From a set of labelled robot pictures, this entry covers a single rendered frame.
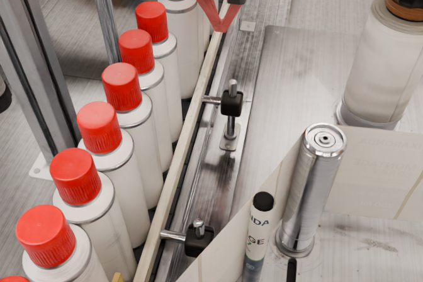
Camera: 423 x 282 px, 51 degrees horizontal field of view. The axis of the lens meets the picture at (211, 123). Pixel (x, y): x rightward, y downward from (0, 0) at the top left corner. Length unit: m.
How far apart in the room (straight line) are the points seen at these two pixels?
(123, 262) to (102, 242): 0.06
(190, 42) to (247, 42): 0.27
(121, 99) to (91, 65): 0.42
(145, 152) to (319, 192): 0.18
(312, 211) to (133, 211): 0.18
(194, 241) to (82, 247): 0.16
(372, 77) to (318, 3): 0.43
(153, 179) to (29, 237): 0.21
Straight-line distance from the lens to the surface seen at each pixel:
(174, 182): 0.53
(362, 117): 0.62
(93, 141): 0.38
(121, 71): 0.42
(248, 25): 0.89
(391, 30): 0.54
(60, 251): 0.34
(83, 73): 0.82
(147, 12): 0.49
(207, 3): 0.55
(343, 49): 0.79
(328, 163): 0.38
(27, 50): 0.52
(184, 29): 0.58
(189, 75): 0.63
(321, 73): 0.73
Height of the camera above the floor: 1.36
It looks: 48 degrees down
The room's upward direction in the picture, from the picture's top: straight up
